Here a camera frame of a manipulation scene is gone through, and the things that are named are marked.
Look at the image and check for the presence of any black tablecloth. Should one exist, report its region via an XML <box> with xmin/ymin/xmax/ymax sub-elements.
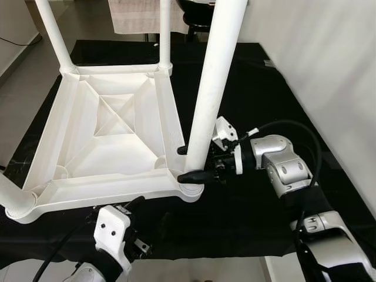
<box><xmin>0</xmin><ymin>40</ymin><xmax>376</xmax><ymax>262</ymax></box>

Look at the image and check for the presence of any beige hanging towel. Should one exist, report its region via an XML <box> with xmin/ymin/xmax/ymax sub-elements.
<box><xmin>109</xmin><ymin>0</ymin><xmax>189</xmax><ymax>35</ymax></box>

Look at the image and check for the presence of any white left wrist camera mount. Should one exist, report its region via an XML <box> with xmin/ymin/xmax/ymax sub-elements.
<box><xmin>94</xmin><ymin>204</ymin><xmax>133</xmax><ymax>274</ymax></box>

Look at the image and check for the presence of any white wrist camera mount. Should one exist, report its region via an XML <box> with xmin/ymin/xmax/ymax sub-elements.
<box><xmin>211</xmin><ymin>116</ymin><xmax>244</xmax><ymax>176</ymax></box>
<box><xmin>94</xmin><ymin>204</ymin><xmax>133</xmax><ymax>274</ymax></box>

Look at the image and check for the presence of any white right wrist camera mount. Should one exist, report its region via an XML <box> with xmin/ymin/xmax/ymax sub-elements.
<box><xmin>211</xmin><ymin>116</ymin><xmax>244</xmax><ymax>176</ymax></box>

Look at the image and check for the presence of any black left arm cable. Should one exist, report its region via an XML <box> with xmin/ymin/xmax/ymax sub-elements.
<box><xmin>32</xmin><ymin>213</ymin><xmax>99</xmax><ymax>282</ymax></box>

